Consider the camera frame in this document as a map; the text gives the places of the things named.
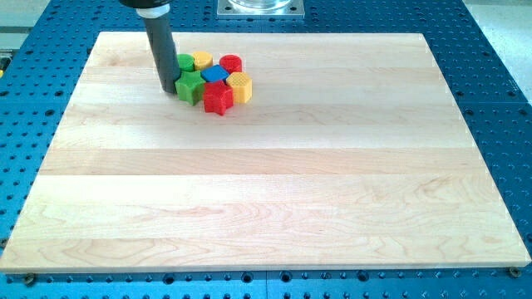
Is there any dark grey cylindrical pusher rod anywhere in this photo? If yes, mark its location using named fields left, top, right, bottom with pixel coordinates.
left=136, top=3, right=181, bottom=94

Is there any green cylinder block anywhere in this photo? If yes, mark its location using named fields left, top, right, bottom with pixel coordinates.
left=177, top=53, right=195, bottom=72

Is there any yellow cylinder block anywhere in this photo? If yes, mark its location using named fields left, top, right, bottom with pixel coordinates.
left=192, top=51, right=214, bottom=71

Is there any green star block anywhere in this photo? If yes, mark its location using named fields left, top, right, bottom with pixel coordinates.
left=175, top=71, right=205, bottom=106

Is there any blue cube block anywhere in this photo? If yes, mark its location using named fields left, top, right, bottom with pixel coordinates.
left=200, top=65, right=229, bottom=82

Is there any red cylinder block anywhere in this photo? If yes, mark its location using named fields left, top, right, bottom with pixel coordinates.
left=219, top=54, right=243, bottom=74

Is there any red star block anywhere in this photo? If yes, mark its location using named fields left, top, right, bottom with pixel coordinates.
left=203, top=81, right=234, bottom=115

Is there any yellow hexagon block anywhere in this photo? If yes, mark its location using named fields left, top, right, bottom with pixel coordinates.
left=226, top=72, right=253, bottom=104

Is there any light wooden board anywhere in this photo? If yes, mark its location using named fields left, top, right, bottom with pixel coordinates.
left=1, top=32, right=530, bottom=273

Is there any left board clamp screw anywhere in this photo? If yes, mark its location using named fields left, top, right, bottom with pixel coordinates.
left=22, top=273, right=37, bottom=287

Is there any board clamp screw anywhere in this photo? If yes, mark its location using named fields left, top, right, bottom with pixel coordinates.
left=508, top=267, right=521, bottom=278
left=22, top=273, right=37, bottom=287

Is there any right board clamp screw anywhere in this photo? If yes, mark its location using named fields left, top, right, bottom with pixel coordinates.
left=508, top=267, right=521, bottom=278

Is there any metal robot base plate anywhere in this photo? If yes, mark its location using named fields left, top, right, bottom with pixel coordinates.
left=216, top=0, right=305, bottom=19

